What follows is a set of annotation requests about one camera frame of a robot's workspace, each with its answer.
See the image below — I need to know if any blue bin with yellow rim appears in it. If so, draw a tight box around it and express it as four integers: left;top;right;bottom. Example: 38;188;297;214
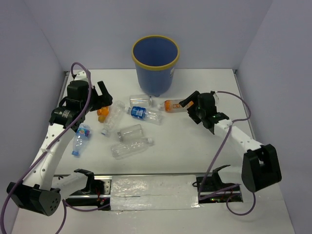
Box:
132;35;180;97

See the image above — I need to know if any orange label long bottle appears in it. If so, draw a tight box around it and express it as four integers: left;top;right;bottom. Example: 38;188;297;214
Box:
157;99;187;113

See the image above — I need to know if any small orange juice bottle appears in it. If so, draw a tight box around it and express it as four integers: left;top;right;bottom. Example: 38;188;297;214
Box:
97;106;110;123

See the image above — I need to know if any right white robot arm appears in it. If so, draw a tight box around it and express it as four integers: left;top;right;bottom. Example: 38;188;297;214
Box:
179;91;282;193

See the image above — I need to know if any clear crushed bottle white cap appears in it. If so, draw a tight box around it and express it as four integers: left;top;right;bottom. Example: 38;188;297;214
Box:
111;137;154;160

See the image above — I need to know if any clear ribbed bottle blue cap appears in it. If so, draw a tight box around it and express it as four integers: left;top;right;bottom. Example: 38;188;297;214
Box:
101;101;125;137

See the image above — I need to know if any short clear wide bottle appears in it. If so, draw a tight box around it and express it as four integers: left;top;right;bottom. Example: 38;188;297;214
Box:
117;124;144;142

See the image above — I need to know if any silver foil sheet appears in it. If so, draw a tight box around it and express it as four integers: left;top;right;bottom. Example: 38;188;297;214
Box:
110;175;199;211

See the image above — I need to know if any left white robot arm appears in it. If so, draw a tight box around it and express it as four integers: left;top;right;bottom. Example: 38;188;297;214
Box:
7;79;113;216

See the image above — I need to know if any blue label clear bottle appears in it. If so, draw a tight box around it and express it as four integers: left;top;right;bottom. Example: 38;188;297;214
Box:
126;106;163;125

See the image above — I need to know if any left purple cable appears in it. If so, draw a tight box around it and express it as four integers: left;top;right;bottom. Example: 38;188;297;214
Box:
0;62;113;234

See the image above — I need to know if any colourful label bottle blue cap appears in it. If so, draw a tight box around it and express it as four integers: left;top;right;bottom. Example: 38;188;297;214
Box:
72;123;92;157

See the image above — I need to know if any clear bottle near bin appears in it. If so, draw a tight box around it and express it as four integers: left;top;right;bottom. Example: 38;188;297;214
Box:
129;94;153;108

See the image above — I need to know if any black metal base rail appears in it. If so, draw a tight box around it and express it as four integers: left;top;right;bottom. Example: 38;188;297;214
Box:
66;172;243;210

